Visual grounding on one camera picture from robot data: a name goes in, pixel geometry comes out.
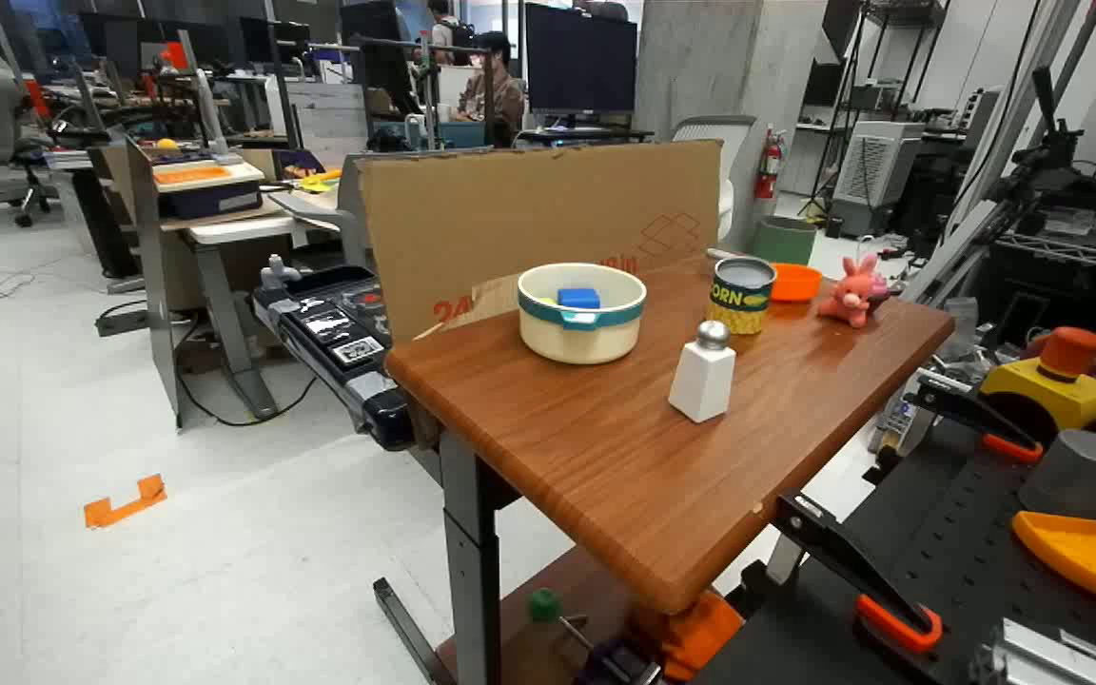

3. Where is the aluminium extrusion bar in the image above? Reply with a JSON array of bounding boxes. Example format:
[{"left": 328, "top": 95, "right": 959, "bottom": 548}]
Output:
[{"left": 966, "top": 615, "right": 1096, "bottom": 685}]

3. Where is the yellow green corn can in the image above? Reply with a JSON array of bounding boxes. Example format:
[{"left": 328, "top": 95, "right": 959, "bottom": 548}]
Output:
[{"left": 708, "top": 250, "right": 779, "bottom": 344}]

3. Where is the black perforated base board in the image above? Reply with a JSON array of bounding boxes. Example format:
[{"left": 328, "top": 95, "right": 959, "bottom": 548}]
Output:
[{"left": 695, "top": 410, "right": 1096, "bottom": 685}]

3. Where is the orange floor marker bracket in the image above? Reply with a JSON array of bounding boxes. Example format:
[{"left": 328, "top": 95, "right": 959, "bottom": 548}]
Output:
[{"left": 79, "top": 471, "right": 173, "bottom": 533}]

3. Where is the red fire extinguisher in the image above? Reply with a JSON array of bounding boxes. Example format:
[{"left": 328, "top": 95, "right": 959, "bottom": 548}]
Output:
[{"left": 749, "top": 127, "right": 787, "bottom": 204}]

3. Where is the brown cardboard panel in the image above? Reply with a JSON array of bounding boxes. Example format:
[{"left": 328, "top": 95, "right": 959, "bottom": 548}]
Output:
[{"left": 356, "top": 136, "right": 727, "bottom": 345}]

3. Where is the grey plastic cylinder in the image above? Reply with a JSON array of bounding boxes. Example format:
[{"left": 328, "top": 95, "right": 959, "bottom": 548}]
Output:
[{"left": 1015, "top": 425, "right": 1096, "bottom": 518}]

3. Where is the dark computer monitor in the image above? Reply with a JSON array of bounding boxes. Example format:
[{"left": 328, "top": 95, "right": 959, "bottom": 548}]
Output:
[{"left": 523, "top": 0, "right": 643, "bottom": 127}]

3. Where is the pink rabbit toy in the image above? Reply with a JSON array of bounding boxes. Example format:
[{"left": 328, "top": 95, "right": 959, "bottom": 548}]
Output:
[{"left": 815, "top": 250, "right": 900, "bottom": 333}]

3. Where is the small green knob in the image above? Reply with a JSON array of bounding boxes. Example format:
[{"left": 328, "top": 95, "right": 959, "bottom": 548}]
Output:
[{"left": 525, "top": 586, "right": 567, "bottom": 627}]

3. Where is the yellow emergency stop button box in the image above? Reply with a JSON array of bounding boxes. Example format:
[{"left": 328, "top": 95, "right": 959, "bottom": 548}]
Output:
[{"left": 977, "top": 324, "right": 1096, "bottom": 433}]

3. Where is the grey office desk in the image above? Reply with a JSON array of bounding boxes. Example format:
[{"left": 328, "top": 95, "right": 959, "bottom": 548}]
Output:
[{"left": 125, "top": 136, "right": 309, "bottom": 430}]

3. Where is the green bin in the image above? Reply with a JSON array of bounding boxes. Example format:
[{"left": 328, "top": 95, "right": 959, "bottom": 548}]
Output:
[{"left": 749, "top": 217, "right": 822, "bottom": 265}]

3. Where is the white box appliance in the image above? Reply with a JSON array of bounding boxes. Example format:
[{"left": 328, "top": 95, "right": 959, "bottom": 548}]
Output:
[{"left": 830, "top": 118, "right": 928, "bottom": 240}]

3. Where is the black box orange top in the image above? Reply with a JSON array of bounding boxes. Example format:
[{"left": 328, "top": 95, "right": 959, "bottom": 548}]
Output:
[{"left": 146, "top": 154, "right": 271, "bottom": 221}]

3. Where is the grey metal table leg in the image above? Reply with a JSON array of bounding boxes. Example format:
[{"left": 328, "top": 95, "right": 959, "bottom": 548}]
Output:
[{"left": 371, "top": 430, "right": 506, "bottom": 685}]

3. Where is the small blue block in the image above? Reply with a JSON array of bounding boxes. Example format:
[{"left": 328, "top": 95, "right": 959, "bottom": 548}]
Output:
[{"left": 557, "top": 287, "right": 605, "bottom": 315}]

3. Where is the white pot teal rim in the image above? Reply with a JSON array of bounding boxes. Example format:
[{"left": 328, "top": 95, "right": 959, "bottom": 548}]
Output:
[{"left": 514, "top": 260, "right": 651, "bottom": 369}]

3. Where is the black clamp orange handle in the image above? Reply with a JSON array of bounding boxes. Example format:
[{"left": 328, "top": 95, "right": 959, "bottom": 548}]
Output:
[
  {"left": 906, "top": 377, "right": 1046, "bottom": 468},
  {"left": 768, "top": 491, "right": 948, "bottom": 662}
]

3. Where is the orange wedge shaped piece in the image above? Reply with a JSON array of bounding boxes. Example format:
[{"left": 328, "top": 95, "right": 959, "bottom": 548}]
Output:
[{"left": 1009, "top": 505, "right": 1096, "bottom": 603}]

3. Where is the orange printed bracket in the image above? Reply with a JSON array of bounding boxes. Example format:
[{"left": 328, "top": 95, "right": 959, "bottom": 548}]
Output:
[{"left": 660, "top": 590, "right": 749, "bottom": 685}]

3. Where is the white salt shaker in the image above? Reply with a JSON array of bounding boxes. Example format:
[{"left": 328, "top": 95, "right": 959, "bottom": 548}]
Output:
[{"left": 668, "top": 315, "right": 737, "bottom": 425}]

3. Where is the seated person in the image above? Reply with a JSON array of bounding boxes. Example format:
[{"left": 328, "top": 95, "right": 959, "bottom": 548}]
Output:
[{"left": 452, "top": 32, "right": 532, "bottom": 154}]

